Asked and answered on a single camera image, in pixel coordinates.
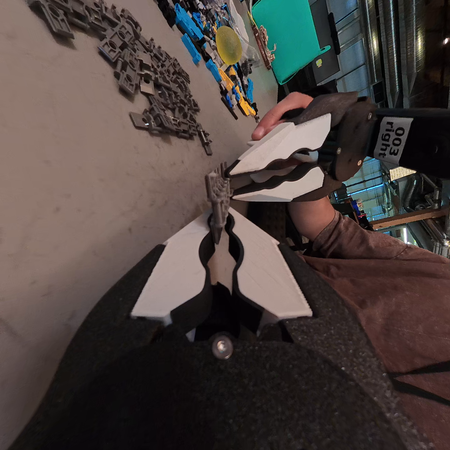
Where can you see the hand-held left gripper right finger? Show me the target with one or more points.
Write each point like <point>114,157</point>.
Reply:
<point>274,277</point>

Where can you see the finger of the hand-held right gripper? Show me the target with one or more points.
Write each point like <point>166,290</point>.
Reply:
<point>288,140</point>
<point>291,186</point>

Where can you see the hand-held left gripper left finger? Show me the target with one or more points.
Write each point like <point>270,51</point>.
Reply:
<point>172,277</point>

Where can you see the grey track link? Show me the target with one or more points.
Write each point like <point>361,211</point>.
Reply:
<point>225,168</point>

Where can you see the pile of grey track pieces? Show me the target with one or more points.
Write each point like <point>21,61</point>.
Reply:
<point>140,70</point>

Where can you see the person's right forearm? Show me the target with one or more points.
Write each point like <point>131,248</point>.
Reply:
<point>309,218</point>

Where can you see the grey desk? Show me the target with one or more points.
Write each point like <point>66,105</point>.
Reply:
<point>70,211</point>

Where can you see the person's right hand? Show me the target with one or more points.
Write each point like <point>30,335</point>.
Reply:
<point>277,112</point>

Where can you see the black perforated foam pad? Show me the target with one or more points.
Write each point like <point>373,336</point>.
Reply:
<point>270,225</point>

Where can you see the black machine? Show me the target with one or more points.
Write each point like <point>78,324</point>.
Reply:
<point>327,73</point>

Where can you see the small wooden model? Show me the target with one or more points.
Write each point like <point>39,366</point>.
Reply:
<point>263,45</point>

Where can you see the teal plastic bin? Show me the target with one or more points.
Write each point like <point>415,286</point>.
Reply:
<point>291,38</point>

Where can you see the yellow translucent dome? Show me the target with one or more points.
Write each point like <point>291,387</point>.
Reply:
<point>228,45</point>

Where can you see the person's brown shirt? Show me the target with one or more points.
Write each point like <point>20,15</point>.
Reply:
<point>386,298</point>

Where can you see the wooden post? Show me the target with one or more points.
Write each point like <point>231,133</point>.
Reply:
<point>411,217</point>

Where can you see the silver air duct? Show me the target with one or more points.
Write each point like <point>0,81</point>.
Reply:
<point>404,42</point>

